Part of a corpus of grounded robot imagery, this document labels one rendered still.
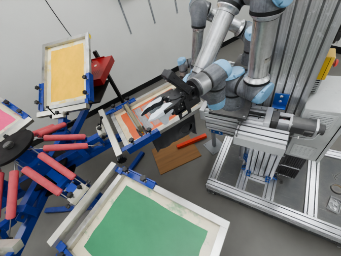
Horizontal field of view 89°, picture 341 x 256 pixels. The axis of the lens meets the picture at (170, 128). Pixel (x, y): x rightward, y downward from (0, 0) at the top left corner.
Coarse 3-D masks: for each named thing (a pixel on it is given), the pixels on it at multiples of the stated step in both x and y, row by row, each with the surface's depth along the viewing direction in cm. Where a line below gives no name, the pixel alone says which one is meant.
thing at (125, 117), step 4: (144, 104) 179; (136, 108) 177; (144, 108) 174; (148, 112) 168; (124, 116) 173; (128, 116) 171; (136, 116) 169; (124, 120) 169; (128, 120) 167; (128, 124) 163
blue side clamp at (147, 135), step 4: (156, 128) 145; (152, 132) 143; (156, 132) 141; (144, 136) 142; (148, 136) 140; (152, 136) 142; (156, 136) 144; (136, 140) 141; (140, 140) 140; (144, 140) 140; (148, 140) 142; (152, 140) 144; (128, 144) 140; (132, 144) 139; (136, 144) 138; (140, 144) 140; (144, 144) 142; (128, 148) 136; (132, 148) 138; (136, 148) 140; (132, 152) 141
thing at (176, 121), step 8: (160, 88) 186; (144, 96) 182; (200, 104) 154; (120, 112) 179; (192, 112) 150; (176, 120) 147; (120, 128) 157; (160, 128) 146; (168, 128) 147; (120, 136) 150; (128, 152) 140
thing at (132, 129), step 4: (148, 116) 164; (172, 116) 157; (156, 120) 158; (132, 124) 162; (156, 124) 155; (160, 124) 153; (128, 128) 160; (132, 128) 159; (152, 128) 153; (132, 132) 155; (136, 132) 154; (132, 136) 152; (136, 136) 151; (140, 136) 150
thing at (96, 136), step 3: (105, 129) 154; (93, 135) 152; (96, 135) 151; (87, 138) 151; (90, 138) 150; (93, 138) 149; (96, 138) 149; (90, 141) 148; (93, 141) 149; (96, 141) 151; (90, 144) 150; (93, 144) 151
